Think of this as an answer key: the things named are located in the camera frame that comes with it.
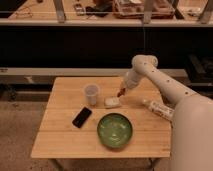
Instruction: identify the red pepper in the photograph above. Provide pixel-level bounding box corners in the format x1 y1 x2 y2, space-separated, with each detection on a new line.
117 88 126 97

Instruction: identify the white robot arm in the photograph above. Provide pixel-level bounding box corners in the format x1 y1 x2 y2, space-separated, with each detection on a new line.
122 55 213 171

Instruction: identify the white sponge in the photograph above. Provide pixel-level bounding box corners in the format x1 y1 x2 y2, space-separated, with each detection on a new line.
104 97 121 108

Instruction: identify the clear plastic cup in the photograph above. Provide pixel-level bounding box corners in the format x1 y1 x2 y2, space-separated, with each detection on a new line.
84 84 99 106

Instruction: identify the green bowl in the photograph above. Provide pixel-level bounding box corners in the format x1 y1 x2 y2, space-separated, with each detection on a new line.
97 113 133 149

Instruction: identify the wooden table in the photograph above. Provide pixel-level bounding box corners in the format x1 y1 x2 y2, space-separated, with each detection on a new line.
31 77 171 158

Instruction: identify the black smartphone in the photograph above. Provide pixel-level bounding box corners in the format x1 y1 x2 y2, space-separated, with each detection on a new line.
72 107 92 128

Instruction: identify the red tray on shelf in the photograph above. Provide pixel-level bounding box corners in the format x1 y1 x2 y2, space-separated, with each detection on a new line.
113 0 175 19

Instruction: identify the black object on shelf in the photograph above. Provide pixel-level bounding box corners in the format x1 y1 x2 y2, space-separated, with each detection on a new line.
86 3 112 17

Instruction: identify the grey remote on shelf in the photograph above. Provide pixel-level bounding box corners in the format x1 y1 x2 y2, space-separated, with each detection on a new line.
73 3 85 16

